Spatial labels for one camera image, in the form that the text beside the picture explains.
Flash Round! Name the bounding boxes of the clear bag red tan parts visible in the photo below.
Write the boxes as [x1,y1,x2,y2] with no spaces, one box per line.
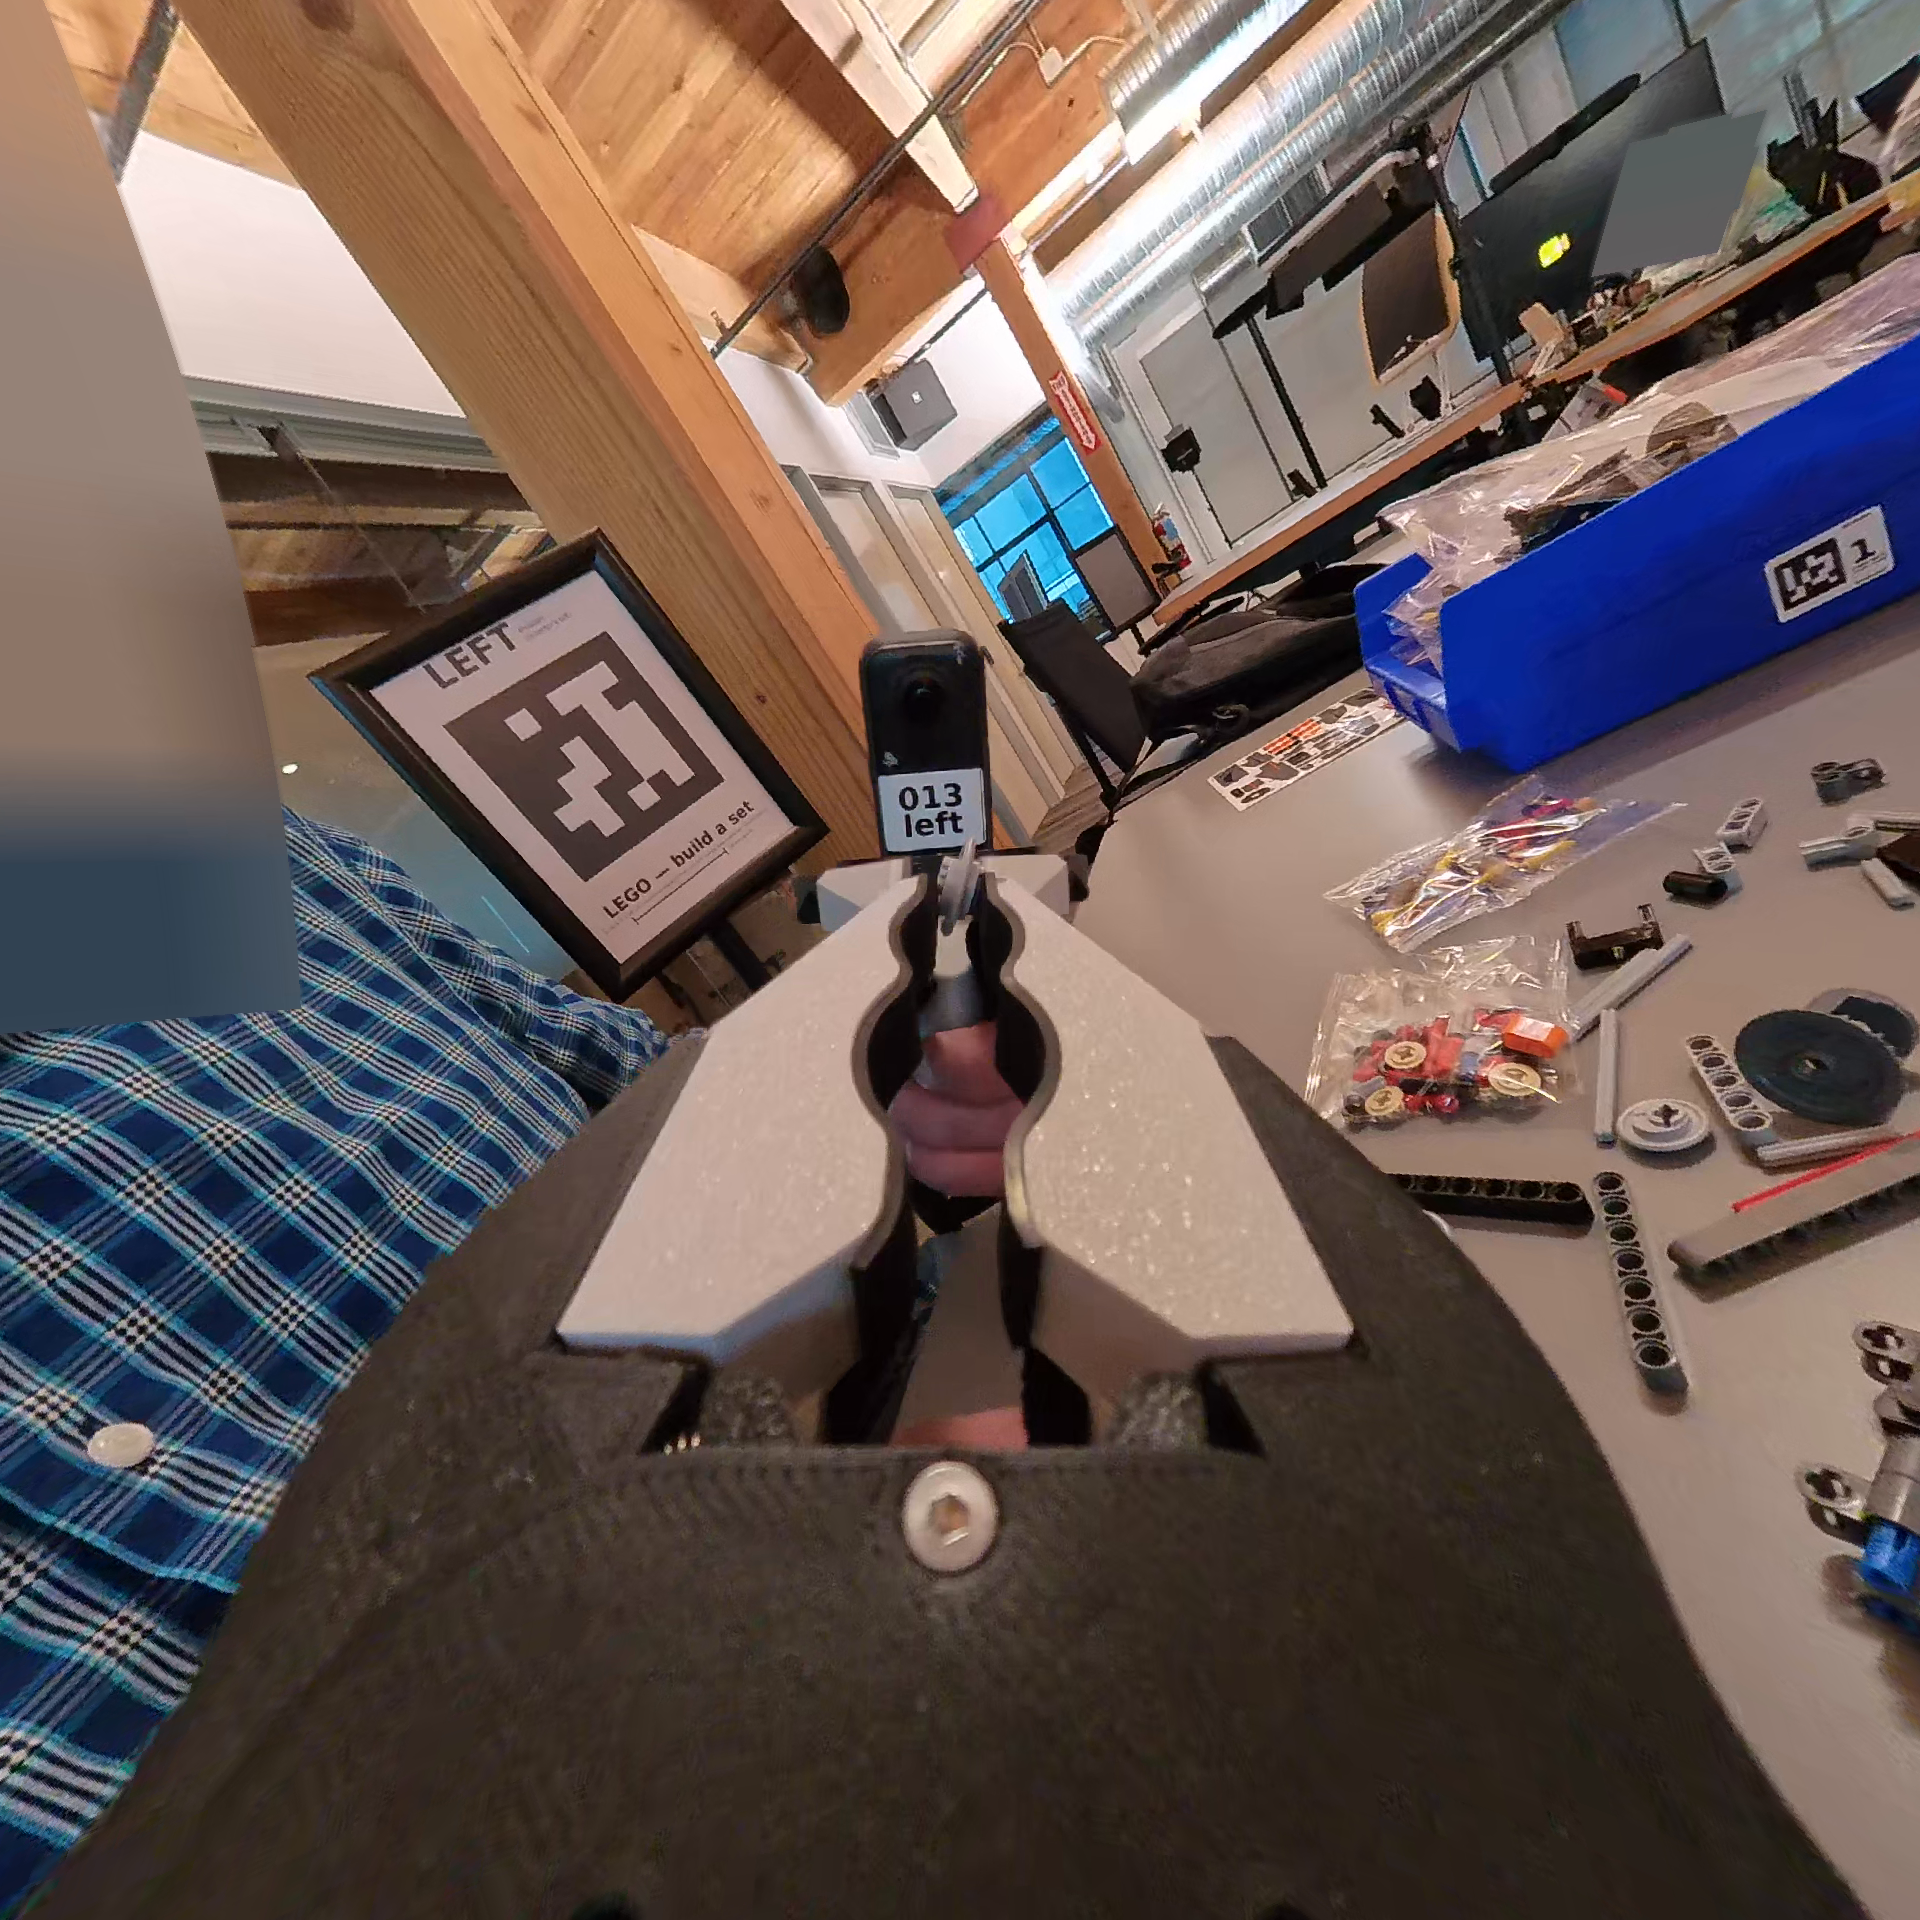
[1306,938,1578,1129]

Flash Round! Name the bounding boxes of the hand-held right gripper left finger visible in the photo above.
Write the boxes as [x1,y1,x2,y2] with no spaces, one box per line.
[556,872,933,1369]

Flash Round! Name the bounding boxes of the wood-framed dark panel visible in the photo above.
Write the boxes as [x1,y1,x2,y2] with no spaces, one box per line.
[1357,211,1466,385]

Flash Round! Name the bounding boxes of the blue plastic bin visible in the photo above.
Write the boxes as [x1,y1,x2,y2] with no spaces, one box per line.
[1353,336,1920,775]

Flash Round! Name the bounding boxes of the clear bags of toy parts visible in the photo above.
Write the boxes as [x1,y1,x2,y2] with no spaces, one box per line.
[1381,352,1864,564]

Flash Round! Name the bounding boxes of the black wall speaker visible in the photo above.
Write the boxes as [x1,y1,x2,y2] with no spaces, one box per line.
[871,360,962,452]

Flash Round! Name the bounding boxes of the toy car chassis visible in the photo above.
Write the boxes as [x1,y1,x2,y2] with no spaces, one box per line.
[1794,1320,1920,1637]

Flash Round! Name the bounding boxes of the framed marker sign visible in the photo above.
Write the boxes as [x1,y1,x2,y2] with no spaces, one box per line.
[312,528,832,1001]

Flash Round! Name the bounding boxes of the sticker sheet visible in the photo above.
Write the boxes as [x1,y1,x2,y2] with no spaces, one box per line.
[1208,691,1404,812]

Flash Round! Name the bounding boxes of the dark grey flat toy beam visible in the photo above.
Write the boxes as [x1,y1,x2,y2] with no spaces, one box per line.
[1669,1155,1920,1280]

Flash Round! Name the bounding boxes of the black toy wheel disc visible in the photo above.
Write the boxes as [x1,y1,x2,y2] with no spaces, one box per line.
[1736,989,1920,1128]

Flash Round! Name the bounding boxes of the clear bag yellow blue parts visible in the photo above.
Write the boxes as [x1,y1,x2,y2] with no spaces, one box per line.
[1323,775,1683,953]

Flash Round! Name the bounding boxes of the silver air duct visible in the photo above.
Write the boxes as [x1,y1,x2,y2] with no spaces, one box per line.
[1050,0,1561,303]

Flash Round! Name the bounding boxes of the light grey holed toy beam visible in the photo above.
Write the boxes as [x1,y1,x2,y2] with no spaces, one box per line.
[1683,1032,1784,1152]

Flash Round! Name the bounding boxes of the red toy axle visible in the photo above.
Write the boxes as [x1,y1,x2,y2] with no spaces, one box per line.
[1733,1132,1920,1213]

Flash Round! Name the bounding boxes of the person's left hand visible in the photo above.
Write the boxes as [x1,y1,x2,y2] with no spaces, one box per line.
[891,1026,1041,1203]

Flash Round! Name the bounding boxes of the black chair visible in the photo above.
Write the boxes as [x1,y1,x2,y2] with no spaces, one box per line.
[996,600,1157,818]

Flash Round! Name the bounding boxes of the black holed toy beam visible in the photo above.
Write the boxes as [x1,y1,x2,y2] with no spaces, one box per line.
[1388,1172,1596,1229]

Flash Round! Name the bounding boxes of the black backpack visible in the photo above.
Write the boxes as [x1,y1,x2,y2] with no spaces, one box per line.
[1128,600,1367,736]

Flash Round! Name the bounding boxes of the wooden work table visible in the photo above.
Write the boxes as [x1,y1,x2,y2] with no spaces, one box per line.
[1155,383,1532,625]

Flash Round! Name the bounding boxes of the dark grey holed toy beam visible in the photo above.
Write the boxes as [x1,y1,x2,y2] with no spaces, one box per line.
[1594,1172,1691,1402]

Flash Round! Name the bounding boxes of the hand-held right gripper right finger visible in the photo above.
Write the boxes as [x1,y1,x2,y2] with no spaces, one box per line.
[972,873,1360,1375]

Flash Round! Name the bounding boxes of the display panel on stand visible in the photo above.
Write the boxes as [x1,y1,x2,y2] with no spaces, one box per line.
[1076,533,1163,641]

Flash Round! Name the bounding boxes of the person's plaid shirt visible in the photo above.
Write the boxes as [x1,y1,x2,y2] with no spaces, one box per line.
[0,809,672,1913]

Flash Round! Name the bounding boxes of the black monitor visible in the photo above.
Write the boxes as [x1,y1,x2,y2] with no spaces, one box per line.
[1452,42,1728,365]

